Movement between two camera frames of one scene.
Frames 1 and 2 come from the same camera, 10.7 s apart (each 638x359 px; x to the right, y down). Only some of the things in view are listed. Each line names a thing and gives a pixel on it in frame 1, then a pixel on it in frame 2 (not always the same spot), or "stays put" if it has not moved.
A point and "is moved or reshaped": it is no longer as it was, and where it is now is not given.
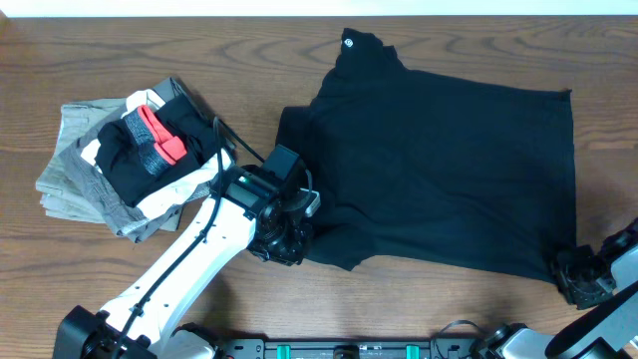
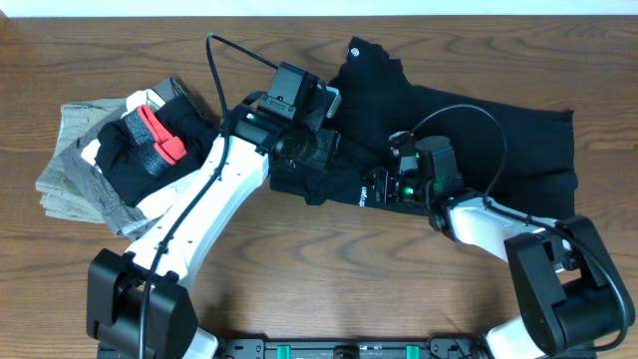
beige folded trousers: [63, 192] stays put
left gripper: [281, 247] to [325, 151]
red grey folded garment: [157, 148] stays put
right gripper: [563, 267] to [384, 190]
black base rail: [258, 348] stays put
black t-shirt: [415, 168] is moved or reshaped
